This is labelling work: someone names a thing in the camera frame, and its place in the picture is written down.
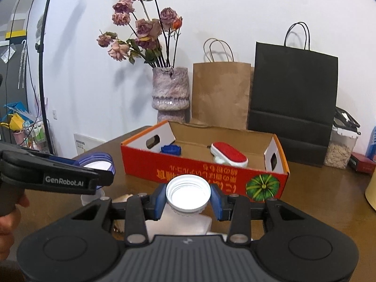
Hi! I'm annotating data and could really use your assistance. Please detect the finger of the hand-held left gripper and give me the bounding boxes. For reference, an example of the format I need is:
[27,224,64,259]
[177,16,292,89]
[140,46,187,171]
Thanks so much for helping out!
[48,154,80,167]

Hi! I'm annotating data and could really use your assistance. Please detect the dried pink rose bouquet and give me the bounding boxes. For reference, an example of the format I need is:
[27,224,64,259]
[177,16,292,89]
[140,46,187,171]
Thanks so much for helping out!
[97,0,183,69]

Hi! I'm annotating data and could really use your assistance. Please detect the black paper bag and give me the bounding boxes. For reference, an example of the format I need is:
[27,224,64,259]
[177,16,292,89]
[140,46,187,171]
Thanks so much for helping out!
[247,22,339,168]

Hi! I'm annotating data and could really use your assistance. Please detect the orange printed cardboard box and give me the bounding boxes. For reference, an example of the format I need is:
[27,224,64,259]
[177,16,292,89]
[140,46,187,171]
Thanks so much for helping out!
[120,120,291,203]

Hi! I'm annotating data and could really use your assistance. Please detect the blue packet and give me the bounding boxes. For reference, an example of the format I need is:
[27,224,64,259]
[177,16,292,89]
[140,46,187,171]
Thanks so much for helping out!
[367,126,376,163]

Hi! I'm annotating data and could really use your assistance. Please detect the blue ridged bottle cap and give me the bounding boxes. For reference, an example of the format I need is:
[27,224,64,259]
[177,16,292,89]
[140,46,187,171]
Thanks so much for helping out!
[160,145,182,156]

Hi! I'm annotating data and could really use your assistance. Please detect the white plastic jar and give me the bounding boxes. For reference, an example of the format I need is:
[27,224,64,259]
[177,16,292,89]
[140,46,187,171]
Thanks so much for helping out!
[144,175,212,236]

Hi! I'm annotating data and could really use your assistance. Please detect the wire rack with bottles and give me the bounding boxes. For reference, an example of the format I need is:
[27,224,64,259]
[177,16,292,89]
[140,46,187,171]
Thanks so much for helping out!
[13,119,55,155]

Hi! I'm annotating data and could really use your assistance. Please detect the clear snack container black clips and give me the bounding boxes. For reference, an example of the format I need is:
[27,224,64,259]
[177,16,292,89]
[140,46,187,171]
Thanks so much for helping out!
[324,106,361,169]

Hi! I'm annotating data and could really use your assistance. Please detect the dark grey cabinet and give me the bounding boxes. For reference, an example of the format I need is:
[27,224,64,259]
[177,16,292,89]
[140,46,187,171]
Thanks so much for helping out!
[0,39,30,146]

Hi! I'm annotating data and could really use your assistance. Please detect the black light stand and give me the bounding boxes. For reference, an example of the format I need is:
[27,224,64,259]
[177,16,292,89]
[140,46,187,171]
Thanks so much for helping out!
[22,0,59,155]

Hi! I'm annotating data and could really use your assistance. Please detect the small white container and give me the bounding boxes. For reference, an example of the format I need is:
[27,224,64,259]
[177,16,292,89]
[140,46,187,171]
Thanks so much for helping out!
[81,188,105,207]

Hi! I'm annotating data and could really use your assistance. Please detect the person's left hand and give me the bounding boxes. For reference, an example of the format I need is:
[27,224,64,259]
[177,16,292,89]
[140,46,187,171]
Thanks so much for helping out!
[0,195,30,243]

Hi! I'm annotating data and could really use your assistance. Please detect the pink mottled ceramic vase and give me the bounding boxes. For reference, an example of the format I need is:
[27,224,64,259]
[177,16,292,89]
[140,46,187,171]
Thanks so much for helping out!
[152,67,189,124]

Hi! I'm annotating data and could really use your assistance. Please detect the red white lint brush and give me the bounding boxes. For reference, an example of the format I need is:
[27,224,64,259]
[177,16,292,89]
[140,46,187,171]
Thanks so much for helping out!
[210,142,249,168]

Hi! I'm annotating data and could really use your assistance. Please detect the dark red box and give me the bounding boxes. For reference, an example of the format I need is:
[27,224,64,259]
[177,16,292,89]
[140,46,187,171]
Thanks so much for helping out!
[348,152,376,174]

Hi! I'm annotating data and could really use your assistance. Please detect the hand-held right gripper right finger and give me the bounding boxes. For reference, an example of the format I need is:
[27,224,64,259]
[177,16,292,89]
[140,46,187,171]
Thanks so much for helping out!
[210,184,302,246]

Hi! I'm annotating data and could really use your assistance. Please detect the blue rimmed jar lid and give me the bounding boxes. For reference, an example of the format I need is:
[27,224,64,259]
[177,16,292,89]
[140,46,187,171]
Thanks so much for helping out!
[72,152,116,180]

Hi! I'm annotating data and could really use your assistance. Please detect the white printed card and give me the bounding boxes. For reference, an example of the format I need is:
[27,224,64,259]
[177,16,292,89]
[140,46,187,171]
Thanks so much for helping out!
[73,133,106,155]

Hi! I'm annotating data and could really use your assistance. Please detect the cream round container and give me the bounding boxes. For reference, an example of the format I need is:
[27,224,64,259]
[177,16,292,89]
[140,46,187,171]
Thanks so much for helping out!
[365,170,376,209]

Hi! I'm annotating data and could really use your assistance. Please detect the brown paper bag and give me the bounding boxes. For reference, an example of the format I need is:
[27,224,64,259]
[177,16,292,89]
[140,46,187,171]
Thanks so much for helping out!
[190,38,255,130]

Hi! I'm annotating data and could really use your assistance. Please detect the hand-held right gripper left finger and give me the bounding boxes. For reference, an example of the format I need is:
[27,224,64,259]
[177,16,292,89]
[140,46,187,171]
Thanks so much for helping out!
[72,184,168,247]

